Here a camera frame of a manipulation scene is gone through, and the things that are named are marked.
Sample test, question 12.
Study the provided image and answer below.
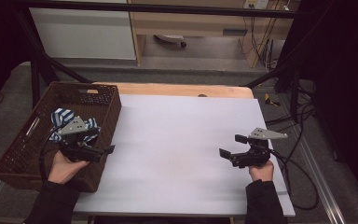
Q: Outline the person's left hand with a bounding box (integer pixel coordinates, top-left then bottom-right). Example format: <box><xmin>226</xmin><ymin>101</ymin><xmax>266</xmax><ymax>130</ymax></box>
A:
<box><xmin>48</xmin><ymin>150</ymin><xmax>90</xmax><ymax>185</ymax></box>

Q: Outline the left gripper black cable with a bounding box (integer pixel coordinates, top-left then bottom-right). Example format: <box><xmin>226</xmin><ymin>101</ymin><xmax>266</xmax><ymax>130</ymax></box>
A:
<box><xmin>38</xmin><ymin>125</ymin><xmax>63</xmax><ymax>184</ymax></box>

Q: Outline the yellow black tool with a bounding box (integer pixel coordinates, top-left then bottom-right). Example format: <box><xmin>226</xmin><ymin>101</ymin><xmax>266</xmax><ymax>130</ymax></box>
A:
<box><xmin>264</xmin><ymin>92</ymin><xmax>282</xmax><ymax>107</ymax></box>

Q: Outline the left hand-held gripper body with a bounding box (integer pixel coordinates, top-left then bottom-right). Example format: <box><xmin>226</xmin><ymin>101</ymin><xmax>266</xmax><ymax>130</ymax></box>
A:
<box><xmin>56</xmin><ymin>115</ymin><xmax>106</xmax><ymax>163</ymax></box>

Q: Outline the person's right hand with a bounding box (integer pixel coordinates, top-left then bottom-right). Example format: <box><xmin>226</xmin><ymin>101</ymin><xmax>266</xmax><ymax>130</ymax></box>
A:
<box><xmin>248</xmin><ymin>160</ymin><xmax>275</xmax><ymax>183</ymax></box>

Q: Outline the bundle of black cables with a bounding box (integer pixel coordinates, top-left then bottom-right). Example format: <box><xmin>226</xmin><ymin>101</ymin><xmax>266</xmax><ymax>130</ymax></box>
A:
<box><xmin>264</xmin><ymin>62</ymin><xmax>321</xmax><ymax>162</ymax></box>

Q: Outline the black metal frame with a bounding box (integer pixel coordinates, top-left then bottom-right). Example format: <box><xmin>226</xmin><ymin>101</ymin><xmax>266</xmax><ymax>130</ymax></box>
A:
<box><xmin>12</xmin><ymin>2</ymin><xmax>315</xmax><ymax>108</ymax></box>

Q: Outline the white power strip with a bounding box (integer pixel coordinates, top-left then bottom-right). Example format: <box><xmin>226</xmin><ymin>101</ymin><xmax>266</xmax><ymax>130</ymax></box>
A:
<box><xmin>242</xmin><ymin>0</ymin><xmax>269</xmax><ymax>10</ymax></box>

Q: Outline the office chair base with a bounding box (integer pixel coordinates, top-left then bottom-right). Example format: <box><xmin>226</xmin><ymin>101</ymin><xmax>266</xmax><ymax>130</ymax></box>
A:
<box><xmin>153</xmin><ymin>34</ymin><xmax>188</xmax><ymax>49</ymax></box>

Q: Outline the white cabinet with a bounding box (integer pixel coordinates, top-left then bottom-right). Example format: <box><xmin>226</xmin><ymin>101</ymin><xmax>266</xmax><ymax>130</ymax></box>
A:
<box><xmin>28</xmin><ymin>0</ymin><xmax>137</xmax><ymax>61</ymax></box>

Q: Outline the white board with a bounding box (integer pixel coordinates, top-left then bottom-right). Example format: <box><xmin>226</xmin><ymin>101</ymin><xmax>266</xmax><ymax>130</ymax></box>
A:
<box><xmin>73</xmin><ymin>93</ymin><xmax>296</xmax><ymax>217</ymax></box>

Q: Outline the blue white striped cloth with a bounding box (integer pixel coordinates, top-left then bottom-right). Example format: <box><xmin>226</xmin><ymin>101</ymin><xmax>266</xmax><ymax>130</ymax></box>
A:
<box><xmin>48</xmin><ymin>107</ymin><xmax>102</xmax><ymax>147</ymax></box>

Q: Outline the wooden table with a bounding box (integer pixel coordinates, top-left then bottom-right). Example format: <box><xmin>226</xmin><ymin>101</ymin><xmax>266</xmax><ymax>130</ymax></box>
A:
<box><xmin>87</xmin><ymin>81</ymin><xmax>255</xmax><ymax>100</ymax></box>

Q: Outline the brown plastic basket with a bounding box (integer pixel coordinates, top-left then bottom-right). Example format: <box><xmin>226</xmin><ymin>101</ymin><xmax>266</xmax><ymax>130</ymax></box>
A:
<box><xmin>0</xmin><ymin>81</ymin><xmax>123</xmax><ymax>193</ymax></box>

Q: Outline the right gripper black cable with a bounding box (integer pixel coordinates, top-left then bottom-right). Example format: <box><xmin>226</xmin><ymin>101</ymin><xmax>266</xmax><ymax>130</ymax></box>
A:
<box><xmin>269</xmin><ymin>149</ymin><xmax>320</xmax><ymax>211</ymax></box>

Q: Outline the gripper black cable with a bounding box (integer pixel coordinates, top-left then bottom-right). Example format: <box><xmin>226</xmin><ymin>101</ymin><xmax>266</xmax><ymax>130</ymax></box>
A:
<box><xmin>38</xmin><ymin>125</ymin><xmax>63</xmax><ymax>184</ymax></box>
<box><xmin>269</xmin><ymin>149</ymin><xmax>320</xmax><ymax>211</ymax></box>

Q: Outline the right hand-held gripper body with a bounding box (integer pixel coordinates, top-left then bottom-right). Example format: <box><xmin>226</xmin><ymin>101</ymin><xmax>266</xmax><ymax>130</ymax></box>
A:
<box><xmin>229</xmin><ymin>127</ymin><xmax>289</xmax><ymax>169</ymax></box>

